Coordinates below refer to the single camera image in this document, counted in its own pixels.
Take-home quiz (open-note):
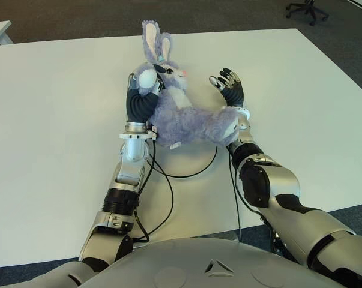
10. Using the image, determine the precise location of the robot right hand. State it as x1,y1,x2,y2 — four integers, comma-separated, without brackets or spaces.
209,67,246,108

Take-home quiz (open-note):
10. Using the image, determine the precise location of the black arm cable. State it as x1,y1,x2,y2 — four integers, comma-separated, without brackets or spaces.
227,143,243,242
131,139,174,244

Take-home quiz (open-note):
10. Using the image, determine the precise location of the black office chair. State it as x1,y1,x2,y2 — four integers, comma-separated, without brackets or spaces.
285,0,330,26

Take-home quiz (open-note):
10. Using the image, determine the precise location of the purple plush bunny doll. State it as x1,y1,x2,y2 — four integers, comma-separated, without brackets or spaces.
137,19,241,150

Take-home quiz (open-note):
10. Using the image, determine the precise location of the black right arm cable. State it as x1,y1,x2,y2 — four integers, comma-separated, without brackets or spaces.
227,143,243,242

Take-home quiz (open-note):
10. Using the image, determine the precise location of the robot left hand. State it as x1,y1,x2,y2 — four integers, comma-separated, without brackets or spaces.
125,64,167,124

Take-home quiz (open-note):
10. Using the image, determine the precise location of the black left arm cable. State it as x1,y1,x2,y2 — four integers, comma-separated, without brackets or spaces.
131,139,174,244

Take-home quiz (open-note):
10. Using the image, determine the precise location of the white plate black rim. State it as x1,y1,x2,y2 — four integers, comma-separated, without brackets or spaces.
144,140,218,178

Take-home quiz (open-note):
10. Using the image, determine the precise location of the silver robot torso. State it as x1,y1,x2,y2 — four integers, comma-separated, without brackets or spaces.
78,238,361,288

